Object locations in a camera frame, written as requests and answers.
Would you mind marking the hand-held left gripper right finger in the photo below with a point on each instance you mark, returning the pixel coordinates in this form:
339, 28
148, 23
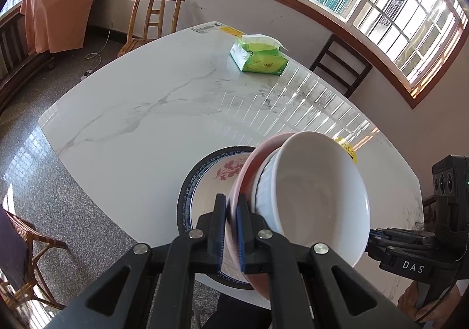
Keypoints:
240, 241

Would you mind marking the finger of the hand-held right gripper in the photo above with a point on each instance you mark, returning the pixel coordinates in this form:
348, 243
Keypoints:
399, 233
381, 248

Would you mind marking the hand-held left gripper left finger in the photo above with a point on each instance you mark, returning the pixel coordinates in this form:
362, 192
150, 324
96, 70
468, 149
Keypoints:
221, 241

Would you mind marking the white rose print plate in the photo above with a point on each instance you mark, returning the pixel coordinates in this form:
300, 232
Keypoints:
209, 186

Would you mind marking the dark blue patterned plate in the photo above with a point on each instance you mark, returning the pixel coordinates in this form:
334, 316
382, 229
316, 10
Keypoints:
183, 197

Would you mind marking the white rabbit print bowl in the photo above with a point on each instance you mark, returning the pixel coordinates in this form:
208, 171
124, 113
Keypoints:
311, 197

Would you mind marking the person's right hand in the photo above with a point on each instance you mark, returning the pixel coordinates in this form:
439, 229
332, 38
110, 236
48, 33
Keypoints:
410, 299

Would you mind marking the dark wooden chair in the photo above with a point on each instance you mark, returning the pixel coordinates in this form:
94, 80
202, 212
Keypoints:
351, 69
429, 204

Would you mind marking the person's dark trousers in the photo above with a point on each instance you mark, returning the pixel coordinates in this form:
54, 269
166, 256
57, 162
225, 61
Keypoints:
238, 312

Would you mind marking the yellow table sticker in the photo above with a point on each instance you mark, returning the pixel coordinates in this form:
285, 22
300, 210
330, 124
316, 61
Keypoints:
346, 147
231, 31

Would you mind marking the green tissue pack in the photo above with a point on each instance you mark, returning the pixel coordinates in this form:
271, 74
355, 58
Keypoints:
256, 61

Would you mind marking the rattan chair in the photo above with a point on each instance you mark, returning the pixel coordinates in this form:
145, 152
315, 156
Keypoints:
36, 237

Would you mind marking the white table label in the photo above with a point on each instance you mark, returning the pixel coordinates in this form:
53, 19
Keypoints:
204, 27

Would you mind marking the dark wooden bench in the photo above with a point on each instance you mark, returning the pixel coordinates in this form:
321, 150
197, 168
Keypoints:
14, 58

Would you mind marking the orange cloth cover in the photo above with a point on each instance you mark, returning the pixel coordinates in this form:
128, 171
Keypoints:
58, 3

